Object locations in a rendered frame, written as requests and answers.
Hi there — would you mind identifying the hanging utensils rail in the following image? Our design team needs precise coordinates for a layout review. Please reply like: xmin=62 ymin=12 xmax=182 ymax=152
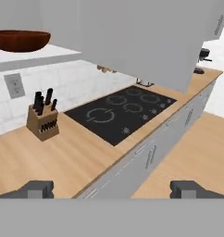
xmin=96 ymin=64 xmax=118 ymax=74

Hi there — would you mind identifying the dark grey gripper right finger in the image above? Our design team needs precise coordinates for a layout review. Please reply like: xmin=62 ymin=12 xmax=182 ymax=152
xmin=169 ymin=180 xmax=224 ymax=199

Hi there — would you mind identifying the black coffee machine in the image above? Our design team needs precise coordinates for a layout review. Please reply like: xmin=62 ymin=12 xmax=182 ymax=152
xmin=193 ymin=47 xmax=214 ymax=75

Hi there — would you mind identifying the grey base cupboard run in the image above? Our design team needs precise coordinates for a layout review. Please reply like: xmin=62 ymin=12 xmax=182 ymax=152
xmin=74 ymin=79 xmax=218 ymax=199

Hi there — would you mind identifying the black hob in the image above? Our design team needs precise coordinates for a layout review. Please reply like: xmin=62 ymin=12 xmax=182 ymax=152
xmin=64 ymin=85 xmax=178 ymax=147

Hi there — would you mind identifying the grey wall cupboard with handle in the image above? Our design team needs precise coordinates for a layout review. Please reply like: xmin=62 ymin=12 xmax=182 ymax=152
xmin=203 ymin=0 xmax=224 ymax=43

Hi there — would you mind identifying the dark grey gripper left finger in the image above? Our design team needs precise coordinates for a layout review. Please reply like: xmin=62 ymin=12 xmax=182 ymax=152
xmin=0 ymin=180 xmax=55 ymax=199

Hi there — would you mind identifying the white cupboard door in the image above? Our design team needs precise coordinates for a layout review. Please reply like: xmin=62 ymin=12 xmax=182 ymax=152
xmin=39 ymin=0 xmax=224 ymax=94

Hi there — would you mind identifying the white cupboard shelf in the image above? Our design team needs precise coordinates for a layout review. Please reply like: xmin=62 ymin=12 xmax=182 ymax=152
xmin=0 ymin=44 xmax=84 ymax=74

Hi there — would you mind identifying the wooden knife block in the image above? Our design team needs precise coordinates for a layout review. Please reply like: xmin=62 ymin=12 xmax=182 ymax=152
xmin=26 ymin=88 xmax=60 ymax=143

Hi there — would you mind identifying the grey wall socket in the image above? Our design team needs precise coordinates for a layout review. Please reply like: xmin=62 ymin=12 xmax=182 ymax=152
xmin=3 ymin=72 xmax=26 ymax=100

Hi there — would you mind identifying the brown wooden bowl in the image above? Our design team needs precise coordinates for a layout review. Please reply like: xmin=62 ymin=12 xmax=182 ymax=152
xmin=0 ymin=30 xmax=52 ymax=53

